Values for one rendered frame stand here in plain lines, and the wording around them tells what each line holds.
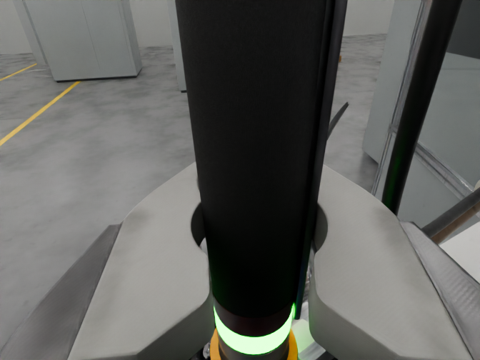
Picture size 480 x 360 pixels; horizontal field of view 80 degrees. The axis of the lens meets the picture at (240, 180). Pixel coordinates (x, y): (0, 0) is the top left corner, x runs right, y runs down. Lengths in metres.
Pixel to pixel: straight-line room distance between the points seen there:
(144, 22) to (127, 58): 5.12
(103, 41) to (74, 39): 0.57
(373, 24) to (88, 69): 10.97
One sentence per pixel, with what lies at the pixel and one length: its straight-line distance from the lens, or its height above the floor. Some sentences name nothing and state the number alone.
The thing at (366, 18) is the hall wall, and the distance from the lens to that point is 14.15.
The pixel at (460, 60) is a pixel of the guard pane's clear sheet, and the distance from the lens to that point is 1.29.
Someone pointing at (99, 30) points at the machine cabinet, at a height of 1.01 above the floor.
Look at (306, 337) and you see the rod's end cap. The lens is 0.20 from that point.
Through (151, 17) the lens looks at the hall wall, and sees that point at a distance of 12.38.
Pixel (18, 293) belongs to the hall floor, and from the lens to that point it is 2.42.
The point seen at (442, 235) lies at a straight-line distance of 0.30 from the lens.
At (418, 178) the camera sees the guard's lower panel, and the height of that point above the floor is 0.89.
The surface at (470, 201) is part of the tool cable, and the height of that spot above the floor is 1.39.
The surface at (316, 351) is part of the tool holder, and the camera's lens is 0.20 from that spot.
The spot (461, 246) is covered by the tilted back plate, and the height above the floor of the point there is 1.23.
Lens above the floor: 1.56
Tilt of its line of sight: 33 degrees down
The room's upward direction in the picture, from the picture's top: 2 degrees counter-clockwise
